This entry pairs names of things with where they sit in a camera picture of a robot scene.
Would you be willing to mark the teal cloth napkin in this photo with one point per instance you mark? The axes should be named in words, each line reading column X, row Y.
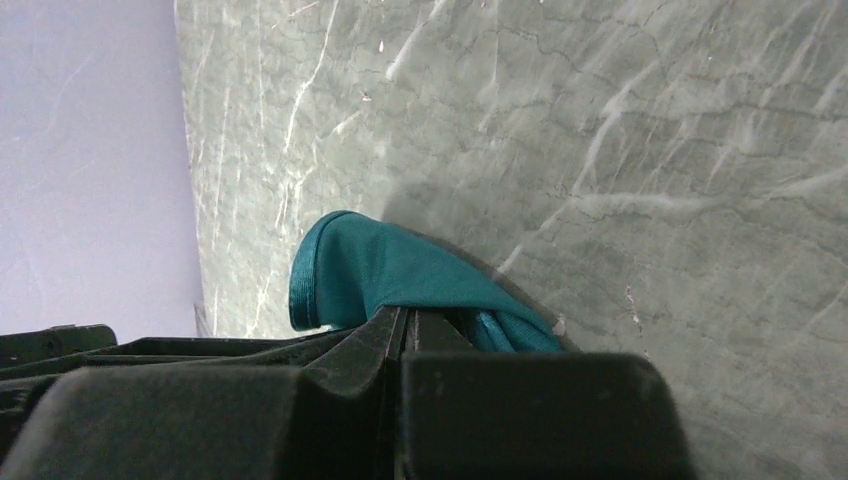
column 348, row 266

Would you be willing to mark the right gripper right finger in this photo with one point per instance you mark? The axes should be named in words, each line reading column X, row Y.
column 468, row 414

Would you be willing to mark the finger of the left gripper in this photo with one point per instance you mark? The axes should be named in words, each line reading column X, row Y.
column 29, row 347
column 23, row 386

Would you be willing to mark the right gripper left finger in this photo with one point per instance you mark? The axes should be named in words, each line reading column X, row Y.
column 246, row 418

